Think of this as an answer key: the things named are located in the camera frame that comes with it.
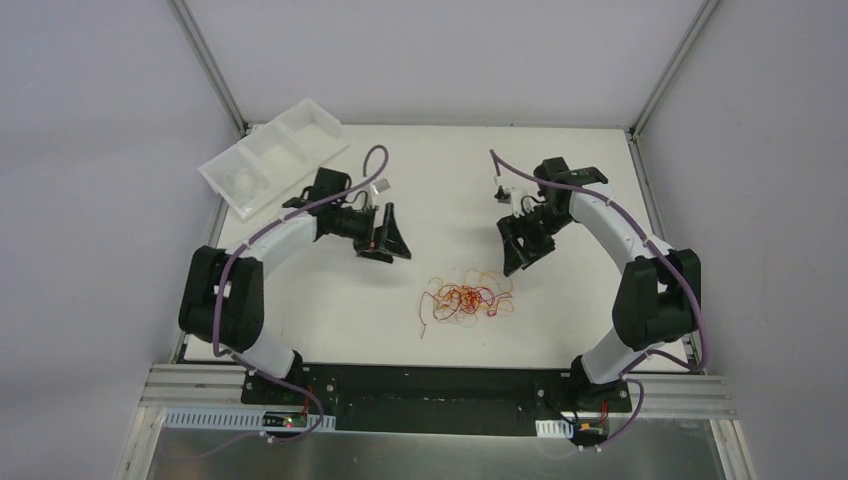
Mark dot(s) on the aluminium frame rail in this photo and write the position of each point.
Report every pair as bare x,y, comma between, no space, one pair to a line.
192,423

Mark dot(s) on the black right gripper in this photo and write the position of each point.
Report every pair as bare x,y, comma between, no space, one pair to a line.
525,230

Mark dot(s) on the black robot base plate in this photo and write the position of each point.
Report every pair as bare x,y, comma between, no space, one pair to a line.
436,400

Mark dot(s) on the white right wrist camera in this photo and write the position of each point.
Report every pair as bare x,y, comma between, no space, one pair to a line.
519,199

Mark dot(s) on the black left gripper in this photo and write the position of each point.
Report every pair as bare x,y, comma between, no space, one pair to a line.
378,232

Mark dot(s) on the white divided plastic tray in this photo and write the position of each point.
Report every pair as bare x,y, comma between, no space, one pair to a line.
274,157

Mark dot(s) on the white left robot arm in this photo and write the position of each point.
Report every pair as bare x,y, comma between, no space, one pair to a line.
223,301

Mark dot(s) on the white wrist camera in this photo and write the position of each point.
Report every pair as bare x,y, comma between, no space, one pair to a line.
379,187
519,199

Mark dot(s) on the controller board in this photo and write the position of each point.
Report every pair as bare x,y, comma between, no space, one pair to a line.
279,420
589,433

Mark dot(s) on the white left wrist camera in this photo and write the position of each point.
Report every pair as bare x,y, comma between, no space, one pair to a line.
379,187

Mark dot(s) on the right controller board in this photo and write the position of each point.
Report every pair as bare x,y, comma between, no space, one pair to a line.
589,433

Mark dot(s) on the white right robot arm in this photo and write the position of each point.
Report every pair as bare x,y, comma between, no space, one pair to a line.
658,297

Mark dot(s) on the left controller board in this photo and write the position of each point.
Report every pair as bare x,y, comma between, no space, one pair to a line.
279,420

